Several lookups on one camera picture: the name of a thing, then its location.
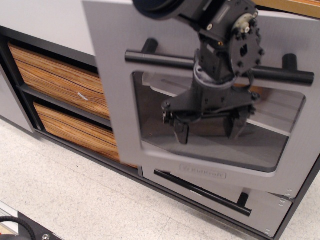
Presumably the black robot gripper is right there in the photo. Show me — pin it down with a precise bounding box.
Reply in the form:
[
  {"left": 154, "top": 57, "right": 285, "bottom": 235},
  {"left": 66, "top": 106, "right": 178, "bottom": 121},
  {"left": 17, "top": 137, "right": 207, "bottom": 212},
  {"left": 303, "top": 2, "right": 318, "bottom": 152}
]
[{"left": 161, "top": 72, "right": 261, "bottom": 145}]

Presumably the grey oven door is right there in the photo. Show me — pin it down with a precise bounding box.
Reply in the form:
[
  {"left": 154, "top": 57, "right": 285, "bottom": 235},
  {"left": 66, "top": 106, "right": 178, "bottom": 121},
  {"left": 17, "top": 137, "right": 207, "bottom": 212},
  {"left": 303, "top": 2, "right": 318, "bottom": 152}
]
[{"left": 83, "top": 0, "right": 320, "bottom": 198}]

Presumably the black oven door handle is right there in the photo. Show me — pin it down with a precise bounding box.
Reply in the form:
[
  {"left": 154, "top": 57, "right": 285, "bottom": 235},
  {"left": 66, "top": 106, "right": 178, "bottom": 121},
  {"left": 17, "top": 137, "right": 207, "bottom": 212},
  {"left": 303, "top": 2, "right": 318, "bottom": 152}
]
[{"left": 125, "top": 38, "right": 315, "bottom": 86}]

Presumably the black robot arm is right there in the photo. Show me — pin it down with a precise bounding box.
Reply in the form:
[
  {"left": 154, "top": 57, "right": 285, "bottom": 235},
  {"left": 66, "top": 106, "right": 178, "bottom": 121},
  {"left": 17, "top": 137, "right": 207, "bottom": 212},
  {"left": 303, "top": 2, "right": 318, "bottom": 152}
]
[{"left": 133, "top": 0, "right": 264, "bottom": 145}]

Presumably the white oven rack tray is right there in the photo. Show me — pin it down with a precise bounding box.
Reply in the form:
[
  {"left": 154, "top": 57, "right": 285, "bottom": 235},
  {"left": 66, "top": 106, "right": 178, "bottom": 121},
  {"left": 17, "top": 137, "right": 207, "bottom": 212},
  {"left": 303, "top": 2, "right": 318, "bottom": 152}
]
[{"left": 142, "top": 73, "right": 305, "bottom": 137}]

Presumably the toy chicken drumstick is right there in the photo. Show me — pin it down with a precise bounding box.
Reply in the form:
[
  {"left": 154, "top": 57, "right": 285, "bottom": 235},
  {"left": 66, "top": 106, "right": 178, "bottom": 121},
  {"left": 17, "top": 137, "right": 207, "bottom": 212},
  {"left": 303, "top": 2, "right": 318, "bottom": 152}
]
[{"left": 233, "top": 84, "right": 264, "bottom": 95}]

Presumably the grey bottom drawer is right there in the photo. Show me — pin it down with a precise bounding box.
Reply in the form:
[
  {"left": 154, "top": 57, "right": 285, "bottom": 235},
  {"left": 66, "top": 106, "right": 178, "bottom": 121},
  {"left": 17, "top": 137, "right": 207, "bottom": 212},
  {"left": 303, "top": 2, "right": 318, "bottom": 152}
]
[{"left": 142, "top": 166, "right": 292, "bottom": 238}]

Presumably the lower wood-pattern storage bin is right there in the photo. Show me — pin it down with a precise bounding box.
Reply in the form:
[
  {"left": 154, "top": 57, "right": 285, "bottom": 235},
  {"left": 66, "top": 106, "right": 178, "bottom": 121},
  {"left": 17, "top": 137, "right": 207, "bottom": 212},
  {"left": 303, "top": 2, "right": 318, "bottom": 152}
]
[{"left": 33, "top": 101, "right": 138, "bottom": 169}]

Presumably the wood-pattern storage bin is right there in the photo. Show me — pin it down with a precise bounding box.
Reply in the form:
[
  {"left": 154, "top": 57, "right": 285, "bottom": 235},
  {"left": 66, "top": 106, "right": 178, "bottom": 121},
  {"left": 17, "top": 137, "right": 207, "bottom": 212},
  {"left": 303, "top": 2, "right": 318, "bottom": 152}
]
[
  {"left": 33, "top": 101, "right": 138, "bottom": 169},
  {"left": 8, "top": 42, "right": 111, "bottom": 120}
]

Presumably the dark grey toy kitchen cabinet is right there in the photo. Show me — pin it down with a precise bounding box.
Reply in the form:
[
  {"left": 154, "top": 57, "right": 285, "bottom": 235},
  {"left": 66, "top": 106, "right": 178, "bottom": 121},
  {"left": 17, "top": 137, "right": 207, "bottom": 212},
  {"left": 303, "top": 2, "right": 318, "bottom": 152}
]
[{"left": 0, "top": 10, "right": 320, "bottom": 240}]

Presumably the upper wood-pattern storage bin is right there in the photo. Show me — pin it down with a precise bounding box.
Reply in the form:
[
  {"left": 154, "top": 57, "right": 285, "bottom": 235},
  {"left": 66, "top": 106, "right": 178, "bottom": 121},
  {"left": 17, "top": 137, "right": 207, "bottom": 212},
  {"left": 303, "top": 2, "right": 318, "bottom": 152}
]
[{"left": 8, "top": 42, "right": 111, "bottom": 120}]

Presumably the wooden countertop edge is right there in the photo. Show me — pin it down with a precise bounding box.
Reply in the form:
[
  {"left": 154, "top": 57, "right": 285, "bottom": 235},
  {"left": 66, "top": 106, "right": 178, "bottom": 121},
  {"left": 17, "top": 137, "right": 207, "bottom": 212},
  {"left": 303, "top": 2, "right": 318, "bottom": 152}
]
[{"left": 254, "top": 0, "right": 320, "bottom": 19}]

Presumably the white cabinet panel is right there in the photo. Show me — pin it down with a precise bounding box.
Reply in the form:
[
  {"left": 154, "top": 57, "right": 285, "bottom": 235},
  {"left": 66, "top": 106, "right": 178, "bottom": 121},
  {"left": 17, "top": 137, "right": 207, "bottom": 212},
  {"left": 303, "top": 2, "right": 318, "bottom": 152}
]
[{"left": 0, "top": 0, "right": 95, "bottom": 56}]

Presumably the black drawer handle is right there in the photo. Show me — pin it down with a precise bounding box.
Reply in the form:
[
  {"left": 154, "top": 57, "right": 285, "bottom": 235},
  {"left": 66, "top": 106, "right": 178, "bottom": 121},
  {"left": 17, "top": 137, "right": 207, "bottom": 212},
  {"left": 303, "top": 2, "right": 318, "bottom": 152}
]
[{"left": 153, "top": 169, "right": 252, "bottom": 217}]

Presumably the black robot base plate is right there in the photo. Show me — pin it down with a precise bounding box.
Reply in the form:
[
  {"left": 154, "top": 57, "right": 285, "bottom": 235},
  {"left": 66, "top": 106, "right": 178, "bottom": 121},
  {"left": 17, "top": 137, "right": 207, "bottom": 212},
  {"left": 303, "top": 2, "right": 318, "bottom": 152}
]
[{"left": 17, "top": 212, "right": 62, "bottom": 240}]

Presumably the black braided cable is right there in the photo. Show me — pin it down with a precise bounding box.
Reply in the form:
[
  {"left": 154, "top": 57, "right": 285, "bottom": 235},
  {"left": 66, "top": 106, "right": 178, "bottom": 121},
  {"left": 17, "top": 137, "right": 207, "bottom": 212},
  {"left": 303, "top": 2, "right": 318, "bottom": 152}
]
[{"left": 0, "top": 216, "right": 36, "bottom": 240}]

